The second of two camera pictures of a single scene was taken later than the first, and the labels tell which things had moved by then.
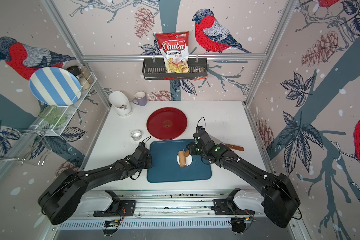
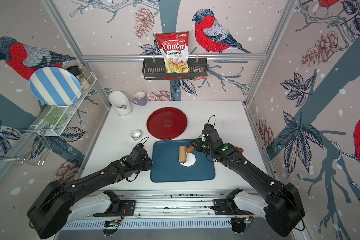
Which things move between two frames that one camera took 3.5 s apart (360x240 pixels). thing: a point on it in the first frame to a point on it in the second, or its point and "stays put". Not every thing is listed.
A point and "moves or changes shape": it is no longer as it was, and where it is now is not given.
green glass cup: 52,113 stays put
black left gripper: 149,158 stays put
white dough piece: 188,160 moves or changes shape
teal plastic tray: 165,168 stays put
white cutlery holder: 121,101 stays put
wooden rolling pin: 182,156 moves or changes shape
